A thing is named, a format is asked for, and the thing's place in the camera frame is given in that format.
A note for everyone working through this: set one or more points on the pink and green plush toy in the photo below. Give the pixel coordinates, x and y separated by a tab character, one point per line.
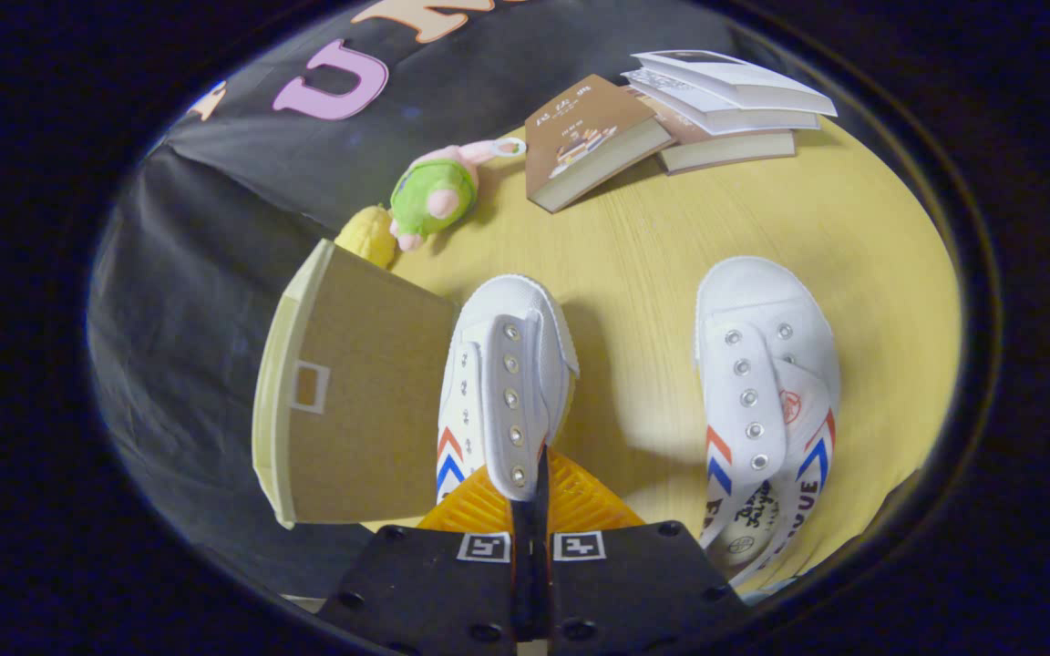
434	191

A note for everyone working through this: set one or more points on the tan thick book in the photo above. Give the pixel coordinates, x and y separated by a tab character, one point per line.
735	150

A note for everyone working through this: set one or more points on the beige cardboard storage box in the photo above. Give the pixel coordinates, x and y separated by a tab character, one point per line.
370	410

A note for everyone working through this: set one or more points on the brown cover book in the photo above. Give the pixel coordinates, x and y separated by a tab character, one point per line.
584	128

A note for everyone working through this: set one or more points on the yellow plush toy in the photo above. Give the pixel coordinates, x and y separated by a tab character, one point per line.
368	237

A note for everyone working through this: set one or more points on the grey printed white book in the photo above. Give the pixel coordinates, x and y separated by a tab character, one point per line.
716	111

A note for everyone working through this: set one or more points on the white canvas shoe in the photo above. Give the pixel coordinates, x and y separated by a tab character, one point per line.
511	346
762	364

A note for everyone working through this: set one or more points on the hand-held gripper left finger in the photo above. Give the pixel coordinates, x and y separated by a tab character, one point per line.
434	592

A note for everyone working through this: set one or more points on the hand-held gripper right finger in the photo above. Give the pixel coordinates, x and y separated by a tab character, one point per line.
643	592

